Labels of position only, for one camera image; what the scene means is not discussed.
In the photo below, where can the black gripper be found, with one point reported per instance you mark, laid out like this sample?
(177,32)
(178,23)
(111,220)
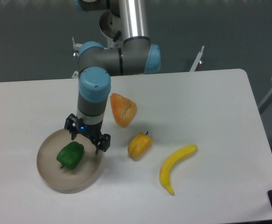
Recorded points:
(75,126)

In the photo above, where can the green bell pepper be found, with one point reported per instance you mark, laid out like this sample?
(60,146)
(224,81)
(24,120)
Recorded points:
(70,155)

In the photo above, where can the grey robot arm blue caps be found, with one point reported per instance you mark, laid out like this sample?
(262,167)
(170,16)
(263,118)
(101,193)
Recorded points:
(139,56)

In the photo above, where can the beige round plate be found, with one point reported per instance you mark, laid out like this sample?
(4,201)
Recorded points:
(63,179)

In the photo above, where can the yellow bell pepper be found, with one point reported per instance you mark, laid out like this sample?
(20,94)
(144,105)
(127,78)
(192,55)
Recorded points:
(139,145)

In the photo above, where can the orange bread slice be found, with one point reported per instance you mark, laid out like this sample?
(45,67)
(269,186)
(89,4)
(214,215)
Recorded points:
(123,109)

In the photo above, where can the yellow banana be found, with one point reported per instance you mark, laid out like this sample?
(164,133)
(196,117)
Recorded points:
(170,162)

